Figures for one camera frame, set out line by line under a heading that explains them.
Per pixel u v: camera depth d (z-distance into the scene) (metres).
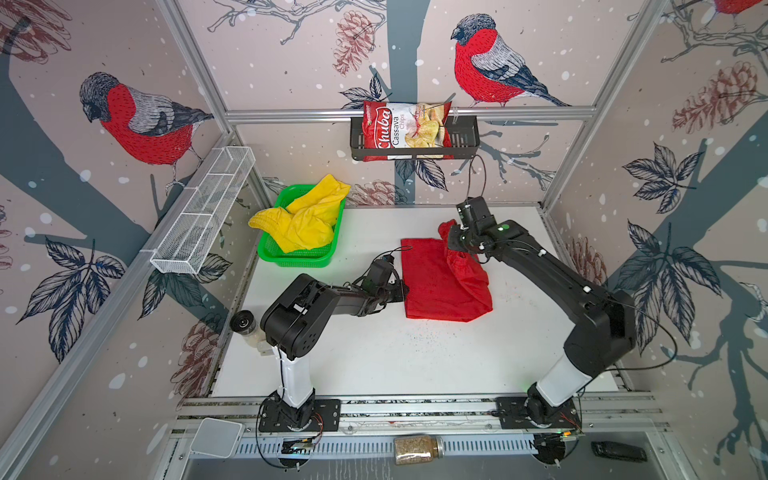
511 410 0.73
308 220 1.06
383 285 0.80
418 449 0.66
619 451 0.69
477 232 0.65
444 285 0.95
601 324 0.43
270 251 1.03
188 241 0.71
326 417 0.73
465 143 0.93
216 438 0.70
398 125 0.88
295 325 0.50
